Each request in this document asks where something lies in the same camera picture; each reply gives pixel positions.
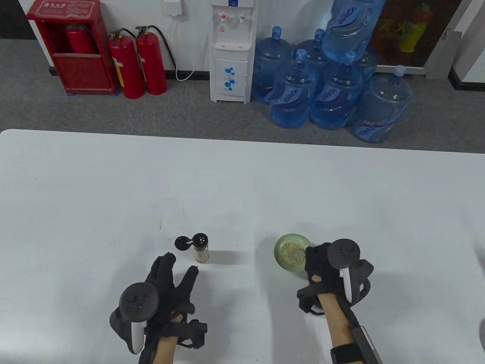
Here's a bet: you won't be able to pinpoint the person's right hand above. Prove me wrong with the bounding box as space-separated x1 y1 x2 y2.
304 243 347 298

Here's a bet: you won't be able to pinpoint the person's left hand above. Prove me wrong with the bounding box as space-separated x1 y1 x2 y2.
138 253 199 364

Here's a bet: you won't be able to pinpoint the white sesame seeds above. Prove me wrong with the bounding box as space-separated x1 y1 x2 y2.
282 243 307 268

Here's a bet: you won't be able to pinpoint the green seasoning dish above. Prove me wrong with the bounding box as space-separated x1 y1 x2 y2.
274 233 314 273

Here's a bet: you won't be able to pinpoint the clear seasoning bottle black cap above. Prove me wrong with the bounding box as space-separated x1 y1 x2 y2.
174 233 210 263

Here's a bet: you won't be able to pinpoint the person's right forearm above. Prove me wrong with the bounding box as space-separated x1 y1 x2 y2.
318 292 358 351

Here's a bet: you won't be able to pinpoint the person's left forearm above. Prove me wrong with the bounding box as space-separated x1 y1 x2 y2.
152 336 180 364

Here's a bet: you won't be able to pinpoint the right black white controller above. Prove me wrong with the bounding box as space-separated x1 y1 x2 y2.
327 238 374 304

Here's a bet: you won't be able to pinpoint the black white controller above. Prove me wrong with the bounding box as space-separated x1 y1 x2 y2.
327 238 374 304
109 282 160 355

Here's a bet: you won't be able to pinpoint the left black white controller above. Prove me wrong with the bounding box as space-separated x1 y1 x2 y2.
109 282 160 355

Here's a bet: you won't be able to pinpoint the stack of blue water jugs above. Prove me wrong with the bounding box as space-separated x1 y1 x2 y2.
252 0 413 144

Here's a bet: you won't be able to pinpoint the white water dispenser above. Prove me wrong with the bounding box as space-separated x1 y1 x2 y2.
210 0 258 104

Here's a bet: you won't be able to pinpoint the red fire extinguisher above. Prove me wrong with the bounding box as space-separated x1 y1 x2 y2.
135 25 178 96
109 28 145 100

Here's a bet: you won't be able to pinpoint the red fire extinguisher cabinet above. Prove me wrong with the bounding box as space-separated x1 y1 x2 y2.
27 0 119 96

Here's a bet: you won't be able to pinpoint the dark framed poster panel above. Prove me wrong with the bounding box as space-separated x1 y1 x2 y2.
369 0 466 75

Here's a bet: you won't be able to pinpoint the red extinguisher inside cabinet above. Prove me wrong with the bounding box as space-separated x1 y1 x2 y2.
65 23 97 55

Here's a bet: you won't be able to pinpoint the black right wrist mount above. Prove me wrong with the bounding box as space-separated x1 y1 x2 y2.
297 284 326 315

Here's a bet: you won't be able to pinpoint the black wrist mount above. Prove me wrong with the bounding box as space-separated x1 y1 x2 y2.
297 284 326 315
163 311 208 349

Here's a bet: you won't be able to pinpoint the black left wrist mount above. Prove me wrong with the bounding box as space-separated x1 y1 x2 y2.
163 311 208 349

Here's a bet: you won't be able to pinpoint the black right wrist camera strap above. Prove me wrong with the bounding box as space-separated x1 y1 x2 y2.
330 303 383 364

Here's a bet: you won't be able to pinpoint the white power cable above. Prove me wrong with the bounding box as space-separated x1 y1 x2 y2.
170 15 210 81

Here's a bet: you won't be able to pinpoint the grey door frame post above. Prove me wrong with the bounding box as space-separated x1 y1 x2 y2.
424 0 479 79

